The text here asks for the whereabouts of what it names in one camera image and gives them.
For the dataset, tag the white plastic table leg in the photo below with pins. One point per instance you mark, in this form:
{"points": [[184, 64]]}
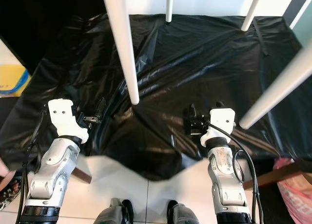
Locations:
{"points": [[252, 10], [124, 48], [278, 95], [169, 5]]}

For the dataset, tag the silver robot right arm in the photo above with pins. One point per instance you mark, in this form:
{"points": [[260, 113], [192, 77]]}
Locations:
{"points": [[224, 180]]}

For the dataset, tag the black plastic table cover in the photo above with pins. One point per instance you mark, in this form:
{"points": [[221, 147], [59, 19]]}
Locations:
{"points": [[200, 63]]}

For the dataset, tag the brown wooden table beam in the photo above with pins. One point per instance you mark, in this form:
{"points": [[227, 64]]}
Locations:
{"points": [[84, 176], [273, 177]]}

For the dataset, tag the black equipment bag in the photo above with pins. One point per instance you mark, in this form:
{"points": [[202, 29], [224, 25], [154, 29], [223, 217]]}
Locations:
{"points": [[7, 117]]}

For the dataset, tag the yellow and blue box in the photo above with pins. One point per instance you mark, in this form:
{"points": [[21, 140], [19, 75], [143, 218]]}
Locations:
{"points": [[10, 78]]}

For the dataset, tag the grey robot right leg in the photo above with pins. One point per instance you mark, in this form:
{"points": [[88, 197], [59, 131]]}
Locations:
{"points": [[183, 214]]}

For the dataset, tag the grey robot leg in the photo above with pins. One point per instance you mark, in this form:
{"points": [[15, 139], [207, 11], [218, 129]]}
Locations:
{"points": [[113, 213], [183, 214]]}

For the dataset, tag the grey robot left leg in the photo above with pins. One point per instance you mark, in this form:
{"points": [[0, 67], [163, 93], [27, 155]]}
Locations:
{"points": [[113, 213]]}

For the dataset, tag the person bare lower leg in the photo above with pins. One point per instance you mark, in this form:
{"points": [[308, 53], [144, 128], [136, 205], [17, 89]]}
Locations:
{"points": [[4, 171]]}

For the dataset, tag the leopard print sandal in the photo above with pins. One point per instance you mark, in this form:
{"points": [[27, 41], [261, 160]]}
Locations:
{"points": [[10, 195]]}

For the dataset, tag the red patterned bag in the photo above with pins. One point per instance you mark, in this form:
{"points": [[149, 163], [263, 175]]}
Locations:
{"points": [[297, 199]]}

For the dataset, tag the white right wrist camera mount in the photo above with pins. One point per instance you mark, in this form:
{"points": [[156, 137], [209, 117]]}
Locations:
{"points": [[222, 118]]}

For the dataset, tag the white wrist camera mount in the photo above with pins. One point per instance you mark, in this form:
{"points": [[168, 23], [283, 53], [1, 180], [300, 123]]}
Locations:
{"points": [[222, 118], [63, 117]]}

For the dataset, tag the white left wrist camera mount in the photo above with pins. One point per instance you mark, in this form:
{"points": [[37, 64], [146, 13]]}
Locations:
{"points": [[63, 117]]}

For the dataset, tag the dark grey vertical post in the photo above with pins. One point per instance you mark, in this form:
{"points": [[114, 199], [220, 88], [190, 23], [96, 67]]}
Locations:
{"points": [[300, 7]]}

